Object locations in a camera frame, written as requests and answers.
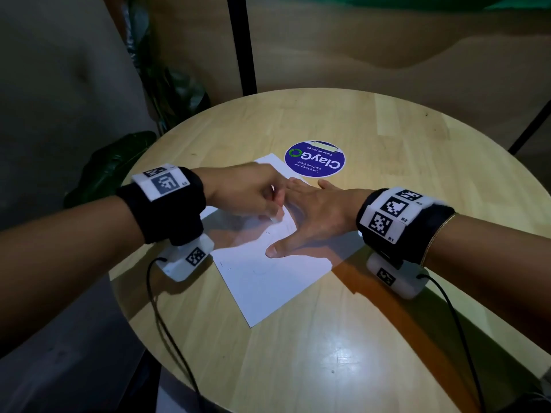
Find person's right hand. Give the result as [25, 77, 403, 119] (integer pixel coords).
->
[265, 177, 375, 259]

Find person's left hand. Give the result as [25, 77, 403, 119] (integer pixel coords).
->
[193, 162, 292, 222]

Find white paper sheet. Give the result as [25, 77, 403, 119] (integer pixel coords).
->
[200, 153, 362, 328]

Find person's left forearm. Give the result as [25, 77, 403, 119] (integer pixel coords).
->
[0, 196, 145, 336]

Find person's right forearm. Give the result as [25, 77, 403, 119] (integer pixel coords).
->
[424, 213, 551, 353]

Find round wooden table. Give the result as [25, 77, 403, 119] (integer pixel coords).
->
[108, 88, 551, 413]

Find person's dark trousers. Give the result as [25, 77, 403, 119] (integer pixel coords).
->
[497, 367, 551, 413]

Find round blue sticker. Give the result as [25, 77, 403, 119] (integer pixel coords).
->
[284, 140, 347, 178]

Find black left wristband with markers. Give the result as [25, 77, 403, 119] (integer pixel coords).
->
[116, 163, 207, 247]

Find black wristband with markers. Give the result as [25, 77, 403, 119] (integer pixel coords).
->
[116, 163, 207, 247]
[356, 188, 456, 268]

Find black right wristband with markers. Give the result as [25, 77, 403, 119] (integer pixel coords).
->
[356, 188, 456, 268]

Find dark green leafy plant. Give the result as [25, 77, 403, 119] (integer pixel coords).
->
[63, 0, 212, 209]

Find black vertical pole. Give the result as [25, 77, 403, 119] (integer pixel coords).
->
[227, 0, 258, 96]

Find wooden panel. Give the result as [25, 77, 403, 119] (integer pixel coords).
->
[103, 0, 551, 147]

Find black slanted metal bar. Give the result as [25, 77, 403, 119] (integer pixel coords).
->
[507, 98, 551, 155]

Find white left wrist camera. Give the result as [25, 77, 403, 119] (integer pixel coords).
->
[154, 233, 215, 282]

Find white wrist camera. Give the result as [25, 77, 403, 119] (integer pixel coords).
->
[154, 233, 215, 282]
[366, 252, 429, 301]

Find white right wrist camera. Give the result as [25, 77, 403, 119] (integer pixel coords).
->
[366, 252, 429, 301]

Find thin gold bracelet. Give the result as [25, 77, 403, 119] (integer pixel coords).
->
[421, 212, 458, 265]

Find black left camera cable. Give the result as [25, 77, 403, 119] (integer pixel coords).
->
[145, 256, 207, 413]

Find black camera cable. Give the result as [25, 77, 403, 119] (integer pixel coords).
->
[416, 274, 487, 413]
[145, 256, 207, 413]

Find black right camera cable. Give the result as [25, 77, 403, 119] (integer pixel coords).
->
[416, 274, 487, 413]

